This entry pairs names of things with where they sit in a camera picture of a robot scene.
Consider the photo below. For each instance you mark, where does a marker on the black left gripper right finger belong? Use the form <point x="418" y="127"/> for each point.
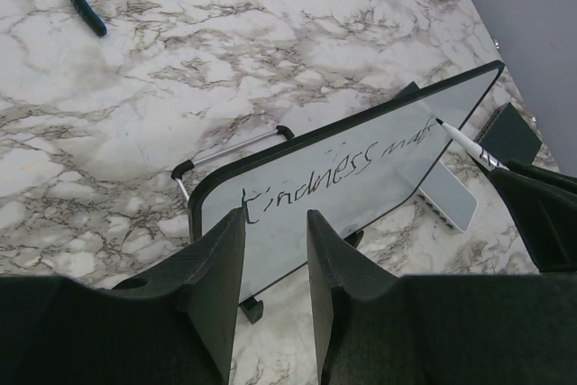
<point x="372" y="327"/>

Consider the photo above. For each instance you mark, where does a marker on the black flat pad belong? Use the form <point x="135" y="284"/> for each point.
<point x="507" y="136"/>

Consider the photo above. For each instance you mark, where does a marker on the black framed whiteboard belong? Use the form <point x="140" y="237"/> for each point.
<point x="354" y="171"/>

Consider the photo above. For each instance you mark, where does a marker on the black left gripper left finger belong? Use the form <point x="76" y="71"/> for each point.
<point x="171" y="324"/>

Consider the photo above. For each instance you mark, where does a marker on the black whiteboard marker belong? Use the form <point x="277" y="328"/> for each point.
<point x="477" y="152"/>

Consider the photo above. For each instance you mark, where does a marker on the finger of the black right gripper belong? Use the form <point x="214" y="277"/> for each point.
<point x="542" y="204"/>

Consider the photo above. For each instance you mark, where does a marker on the black rectangular eraser block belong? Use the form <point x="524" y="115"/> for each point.
<point x="410" y="88"/>

